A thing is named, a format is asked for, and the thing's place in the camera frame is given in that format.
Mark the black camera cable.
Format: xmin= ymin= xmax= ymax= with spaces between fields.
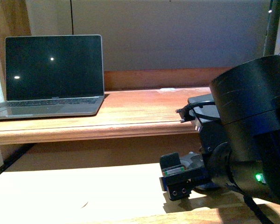
xmin=175 ymin=100 xmax=216 ymax=123

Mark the black hanging wall cable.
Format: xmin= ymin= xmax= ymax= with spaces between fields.
xmin=70 ymin=0 xmax=74 ymax=35

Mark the wooden pull-out keyboard tray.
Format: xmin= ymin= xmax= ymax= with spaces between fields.
xmin=0 ymin=163 xmax=258 ymax=224

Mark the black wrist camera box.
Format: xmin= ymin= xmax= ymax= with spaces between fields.
xmin=189 ymin=104 xmax=223 ymax=133

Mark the wooden desk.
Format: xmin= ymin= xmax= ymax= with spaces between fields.
xmin=0 ymin=67 xmax=280 ymax=224

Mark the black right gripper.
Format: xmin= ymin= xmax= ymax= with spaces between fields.
xmin=159 ymin=135 xmax=231 ymax=202

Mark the small white flat object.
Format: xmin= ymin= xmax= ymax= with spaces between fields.
xmin=160 ymin=88 xmax=175 ymax=91

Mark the grey open laptop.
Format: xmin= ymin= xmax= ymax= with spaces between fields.
xmin=0 ymin=35 xmax=105 ymax=120

